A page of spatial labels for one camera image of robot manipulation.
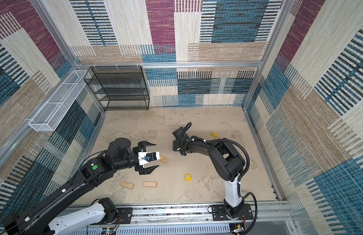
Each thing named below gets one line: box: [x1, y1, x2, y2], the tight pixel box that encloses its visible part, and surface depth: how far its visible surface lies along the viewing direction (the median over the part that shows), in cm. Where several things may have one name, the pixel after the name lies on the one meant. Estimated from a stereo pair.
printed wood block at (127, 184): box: [119, 180, 135, 190], surface depth 84 cm
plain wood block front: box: [142, 181, 158, 188], surface depth 85 cm
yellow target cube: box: [184, 173, 192, 182], surface depth 86 cm
